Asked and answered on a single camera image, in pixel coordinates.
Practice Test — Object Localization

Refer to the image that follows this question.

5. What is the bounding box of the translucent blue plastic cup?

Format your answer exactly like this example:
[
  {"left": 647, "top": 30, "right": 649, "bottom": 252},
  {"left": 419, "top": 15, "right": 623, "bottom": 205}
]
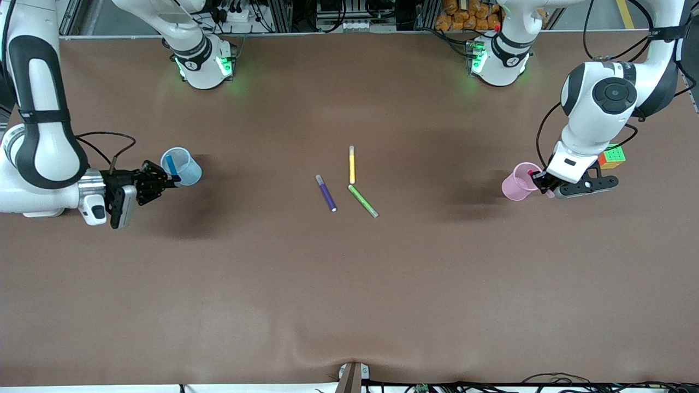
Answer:
[{"left": 160, "top": 147, "right": 203, "bottom": 186}]

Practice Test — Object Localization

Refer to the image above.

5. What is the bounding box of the translucent pink plastic cup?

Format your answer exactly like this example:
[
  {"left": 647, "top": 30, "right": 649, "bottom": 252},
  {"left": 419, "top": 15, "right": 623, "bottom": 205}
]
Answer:
[{"left": 501, "top": 162, "right": 544, "bottom": 201}]

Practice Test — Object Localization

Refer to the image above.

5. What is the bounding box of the colourful puzzle cube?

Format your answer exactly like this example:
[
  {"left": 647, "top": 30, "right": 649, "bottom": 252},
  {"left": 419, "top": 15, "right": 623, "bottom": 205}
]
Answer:
[{"left": 598, "top": 144, "right": 626, "bottom": 170}]

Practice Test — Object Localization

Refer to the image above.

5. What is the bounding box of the purple marker pen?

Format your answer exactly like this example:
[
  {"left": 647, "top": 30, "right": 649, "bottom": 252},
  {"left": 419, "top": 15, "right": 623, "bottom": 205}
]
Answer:
[{"left": 315, "top": 175, "right": 337, "bottom": 212}]

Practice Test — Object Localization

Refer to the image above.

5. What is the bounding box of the white power strip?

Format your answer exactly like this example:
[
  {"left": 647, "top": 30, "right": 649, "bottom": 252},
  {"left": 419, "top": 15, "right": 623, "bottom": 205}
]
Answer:
[{"left": 210, "top": 4, "right": 253, "bottom": 23}]

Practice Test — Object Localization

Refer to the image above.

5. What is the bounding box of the pile of orange objects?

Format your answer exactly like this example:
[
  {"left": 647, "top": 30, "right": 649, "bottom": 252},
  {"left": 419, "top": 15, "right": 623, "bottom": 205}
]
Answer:
[{"left": 435, "top": 0, "right": 503, "bottom": 32}]

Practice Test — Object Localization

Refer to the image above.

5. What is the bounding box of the green marker pen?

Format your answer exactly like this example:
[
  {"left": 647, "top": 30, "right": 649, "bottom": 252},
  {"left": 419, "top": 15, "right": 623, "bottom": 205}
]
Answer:
[{"left": 348, "top": 184, "right": 380, "bottom": 219}]

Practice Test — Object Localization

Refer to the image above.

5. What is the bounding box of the brown table mat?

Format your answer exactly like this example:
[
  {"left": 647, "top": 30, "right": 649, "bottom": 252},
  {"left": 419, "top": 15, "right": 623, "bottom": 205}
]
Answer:
[{"left": 0, "top": 30, "right": 699, "bottom": 388}]

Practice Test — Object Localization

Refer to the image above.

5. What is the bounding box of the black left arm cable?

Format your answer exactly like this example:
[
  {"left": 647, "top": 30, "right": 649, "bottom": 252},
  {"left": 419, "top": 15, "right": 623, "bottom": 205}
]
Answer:
[{"left": 536, "top": 102, "right": 639, "bottom": 171}]

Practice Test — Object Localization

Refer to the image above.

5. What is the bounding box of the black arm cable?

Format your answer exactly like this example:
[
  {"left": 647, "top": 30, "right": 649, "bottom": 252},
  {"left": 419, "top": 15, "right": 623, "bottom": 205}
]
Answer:
[
  {"left": 536, "top": 102, "right": 639, "bottom": 171},
  {"left": 76, "top": 131, "right": 137, "bottom": 173}
]

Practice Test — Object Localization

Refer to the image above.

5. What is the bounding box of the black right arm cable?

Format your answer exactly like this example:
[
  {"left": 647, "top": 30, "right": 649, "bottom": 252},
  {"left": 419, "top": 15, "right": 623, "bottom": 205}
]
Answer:
[{"left": 76, "top": 131, "right": 137, "bottom": 173}]

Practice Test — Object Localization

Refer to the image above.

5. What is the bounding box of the aluminium frame post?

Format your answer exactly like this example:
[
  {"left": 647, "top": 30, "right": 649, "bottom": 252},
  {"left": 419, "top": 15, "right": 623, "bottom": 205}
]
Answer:
[
  {"left": 270, "top": 0, "right": 293, "bottom": 33},
  {"left": 58, "top": 0, "right": 84, "bottom": 38},
  {"left": 415, "top": 0, "right": 441, "bottom": 31}
]

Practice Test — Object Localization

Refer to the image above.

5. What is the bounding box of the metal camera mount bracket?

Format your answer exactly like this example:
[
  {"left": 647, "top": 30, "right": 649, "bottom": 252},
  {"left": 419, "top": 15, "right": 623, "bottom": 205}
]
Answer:
[{"left": 335, "top": 361, "right": 370, "bottom": 393}]

